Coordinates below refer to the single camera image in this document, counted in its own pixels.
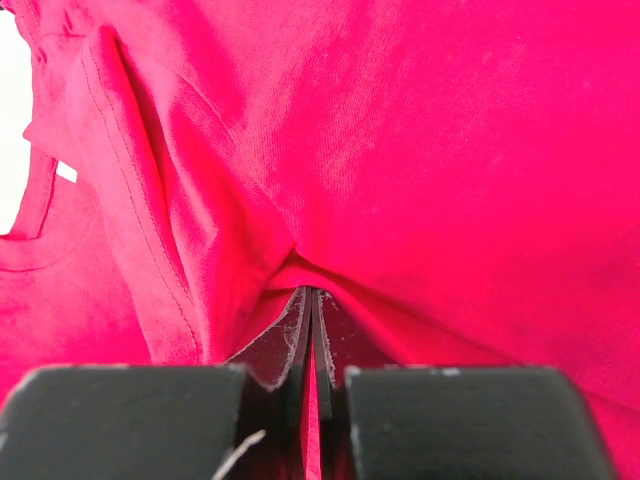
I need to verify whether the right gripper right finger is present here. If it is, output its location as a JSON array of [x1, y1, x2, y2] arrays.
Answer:
[[311, 289, 617, 479]]

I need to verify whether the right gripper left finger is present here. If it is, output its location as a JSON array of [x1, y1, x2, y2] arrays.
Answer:
[[1, 287, 311, 479]]

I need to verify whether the magenta t shirt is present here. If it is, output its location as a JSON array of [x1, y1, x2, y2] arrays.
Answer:
[[1, 1, 639, 479]]

